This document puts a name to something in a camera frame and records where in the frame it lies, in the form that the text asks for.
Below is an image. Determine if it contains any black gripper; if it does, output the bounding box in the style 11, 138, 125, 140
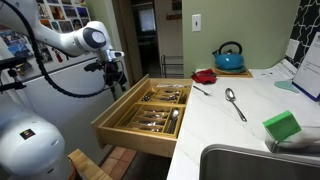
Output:
84, 60, 127, 92

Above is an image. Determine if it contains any silver spoon in drawer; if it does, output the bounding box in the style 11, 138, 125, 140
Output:
168, 109, 179, 134

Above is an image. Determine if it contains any paper sheet on counter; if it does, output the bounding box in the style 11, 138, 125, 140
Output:
250, 59, 297, 80

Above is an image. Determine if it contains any white wall outlet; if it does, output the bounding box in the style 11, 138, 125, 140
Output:
286, 39, 299, 59

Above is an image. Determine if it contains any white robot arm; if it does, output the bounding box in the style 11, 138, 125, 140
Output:
0, 0, 124, 177

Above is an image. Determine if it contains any wooden kitchen drawer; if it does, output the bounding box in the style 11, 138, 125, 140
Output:
91, 75, 192, 157

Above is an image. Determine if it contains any green sponge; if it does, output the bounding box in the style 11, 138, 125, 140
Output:
263, 111, 301, 142

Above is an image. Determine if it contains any black corrugated cable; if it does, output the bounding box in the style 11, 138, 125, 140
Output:
0, 0, 111, 99

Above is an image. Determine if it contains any wooden stool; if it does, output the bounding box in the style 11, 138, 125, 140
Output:
68, 149, 113, 180

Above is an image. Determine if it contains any teal silicone mat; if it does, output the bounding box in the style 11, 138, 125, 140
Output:
274, 80, 298, 93

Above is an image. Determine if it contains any clear sponge holder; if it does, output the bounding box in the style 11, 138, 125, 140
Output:
265, 126, 320, 157

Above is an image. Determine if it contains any white light switch plate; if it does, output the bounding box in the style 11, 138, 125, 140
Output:
192, 14, 201, 32

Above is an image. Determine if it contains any small silver fork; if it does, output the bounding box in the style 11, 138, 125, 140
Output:
192, 85, 211, 96

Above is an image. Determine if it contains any wooden trivet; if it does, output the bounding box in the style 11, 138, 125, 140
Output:
213, 67, 253, 78

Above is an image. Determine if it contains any white refrigerator with photos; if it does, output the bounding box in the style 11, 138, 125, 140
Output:
1, 0, 114, 162

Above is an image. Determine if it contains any stainless steel sink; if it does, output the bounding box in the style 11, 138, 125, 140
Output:
199, 144, 320, 180

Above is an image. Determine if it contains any blue clipboard with paper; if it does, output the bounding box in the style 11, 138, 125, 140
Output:
292, 32, 320, 101

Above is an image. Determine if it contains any wooden cutlery organizer tray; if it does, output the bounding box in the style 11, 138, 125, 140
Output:
115, 78, 192, 136

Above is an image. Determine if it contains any large silver serving spoon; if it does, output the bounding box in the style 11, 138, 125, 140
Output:
225, 88, 247, 122

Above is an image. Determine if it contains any blue tea kettle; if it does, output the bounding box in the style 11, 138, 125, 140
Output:
212, 41, 244, 70

